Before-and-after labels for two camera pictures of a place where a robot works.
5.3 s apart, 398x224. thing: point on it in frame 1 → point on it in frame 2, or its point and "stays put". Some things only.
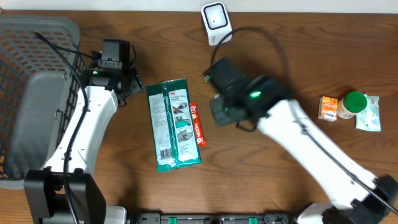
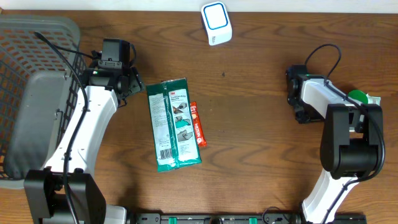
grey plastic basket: (38, 91) stays put
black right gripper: (220, 117) → (303, 119)
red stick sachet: (200, 137) stays put
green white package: (175, 139) stays put
